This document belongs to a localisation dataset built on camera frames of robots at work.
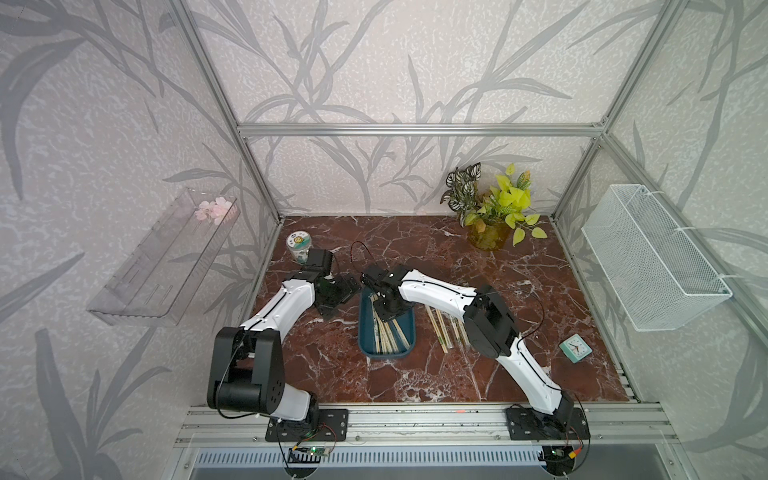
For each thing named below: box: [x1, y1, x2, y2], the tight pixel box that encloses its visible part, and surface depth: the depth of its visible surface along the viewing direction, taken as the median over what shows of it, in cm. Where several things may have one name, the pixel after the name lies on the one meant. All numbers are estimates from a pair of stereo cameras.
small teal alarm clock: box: [559, 333, 593, 364], surface depth 86 cm
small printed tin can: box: [286, 230, 313, 265], surface depth 104 cm
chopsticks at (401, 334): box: [392, 318, 410, 351], surface depth 91 cm
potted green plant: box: [440, 162, 548, 252], surface depth 98 cm
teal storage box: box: [358, 289, 416, 359], surface depth 90 cm
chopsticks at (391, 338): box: [383, 321, 399, 353], surface depth 89 cm
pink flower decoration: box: [195, 196, 238, 225], surface depth 78 cm
